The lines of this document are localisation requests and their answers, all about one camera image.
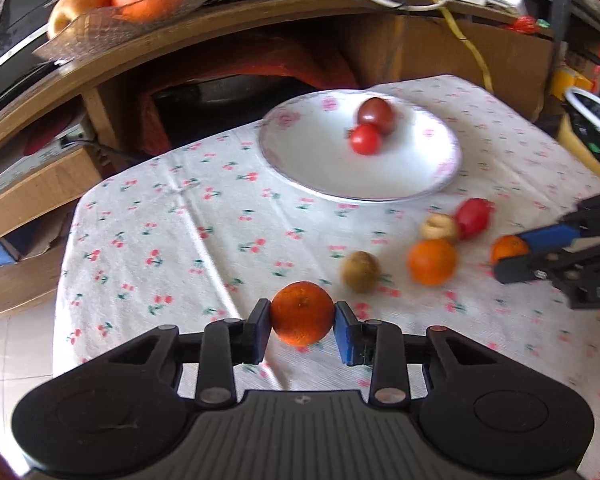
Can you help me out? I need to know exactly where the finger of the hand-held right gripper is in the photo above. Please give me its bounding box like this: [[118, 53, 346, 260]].
[[517, 190, 600, 254], [494, 236, 600, 310]]

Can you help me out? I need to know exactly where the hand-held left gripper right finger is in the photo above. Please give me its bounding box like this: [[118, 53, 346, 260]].
[[333, 302, 502, 409]]

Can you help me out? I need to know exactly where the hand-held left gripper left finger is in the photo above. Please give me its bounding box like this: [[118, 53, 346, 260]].
[[104, 300, 272, 409]]

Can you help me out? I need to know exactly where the small orange mandarin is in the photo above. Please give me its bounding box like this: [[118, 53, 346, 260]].
[[490, 235, 531, 266]]

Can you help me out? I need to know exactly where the large orange mandarin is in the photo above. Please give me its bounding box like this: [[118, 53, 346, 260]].
[[270, 281, 336, 347]]

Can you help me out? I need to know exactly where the white plate with pink flowers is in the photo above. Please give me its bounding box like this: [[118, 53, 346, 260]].
[[257, 89, 463, 204]]

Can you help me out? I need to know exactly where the brown kiwi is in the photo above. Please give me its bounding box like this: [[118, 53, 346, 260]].
[[340, 251, 382, 294]]

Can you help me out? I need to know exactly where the red oblong tomato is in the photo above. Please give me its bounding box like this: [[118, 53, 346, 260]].
[[454, 198, 496, 241]]

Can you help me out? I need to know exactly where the medium orange mandarin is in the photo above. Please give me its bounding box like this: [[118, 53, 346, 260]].
[[407, 239, 458, 287]]

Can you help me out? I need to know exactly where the yellow bin with black liner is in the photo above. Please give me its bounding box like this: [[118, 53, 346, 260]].
[[550, 66, 600, 187]]

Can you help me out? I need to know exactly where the cherry print tablecloth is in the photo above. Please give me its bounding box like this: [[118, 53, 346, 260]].
[[52, 74, 600, 480]]

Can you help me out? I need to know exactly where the bright red round tomato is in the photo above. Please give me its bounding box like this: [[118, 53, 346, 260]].
[[349, 124, 384, 156]]

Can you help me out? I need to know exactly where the dark red tomato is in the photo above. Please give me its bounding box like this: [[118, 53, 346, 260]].
[[356, 96, 398, 136]]

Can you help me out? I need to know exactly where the red and green ornament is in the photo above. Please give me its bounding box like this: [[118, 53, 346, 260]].
[[511, 16, 552, 36]]

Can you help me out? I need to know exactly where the silver media player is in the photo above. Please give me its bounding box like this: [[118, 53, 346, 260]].
[[0, 119, 101, 203]]

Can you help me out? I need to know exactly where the clear glass fruit bowl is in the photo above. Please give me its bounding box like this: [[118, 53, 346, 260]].
[[32, 0, 222, 62]]

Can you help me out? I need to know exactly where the yellow apple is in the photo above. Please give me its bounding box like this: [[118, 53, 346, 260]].
[[47, 0, 115, 39]]

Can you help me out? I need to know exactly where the black television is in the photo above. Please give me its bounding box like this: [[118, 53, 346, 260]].
[[0, 0, 88, 128]]

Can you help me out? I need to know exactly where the beige ring-shaped fruit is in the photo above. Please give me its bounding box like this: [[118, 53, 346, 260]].
[[420, 213, 460, 243]]

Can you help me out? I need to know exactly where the yellow cable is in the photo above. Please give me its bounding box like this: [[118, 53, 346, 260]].
[[215, 0, 496, 95]]

